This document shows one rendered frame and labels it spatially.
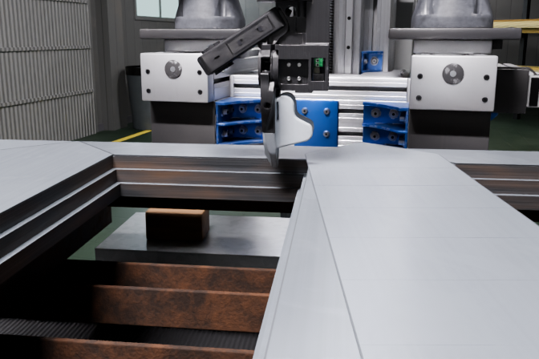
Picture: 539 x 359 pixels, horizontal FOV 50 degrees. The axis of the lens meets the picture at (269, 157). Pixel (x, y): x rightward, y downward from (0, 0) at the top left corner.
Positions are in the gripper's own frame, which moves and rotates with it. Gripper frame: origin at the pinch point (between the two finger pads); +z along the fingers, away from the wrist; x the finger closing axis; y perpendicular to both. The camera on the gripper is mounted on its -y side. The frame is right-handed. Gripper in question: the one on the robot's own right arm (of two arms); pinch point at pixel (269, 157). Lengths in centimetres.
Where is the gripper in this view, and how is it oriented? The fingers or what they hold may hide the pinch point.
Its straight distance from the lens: 71.4
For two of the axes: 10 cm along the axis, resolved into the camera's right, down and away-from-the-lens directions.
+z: 0.0, 9.8, 2.1
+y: 9.9, 0.2, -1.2
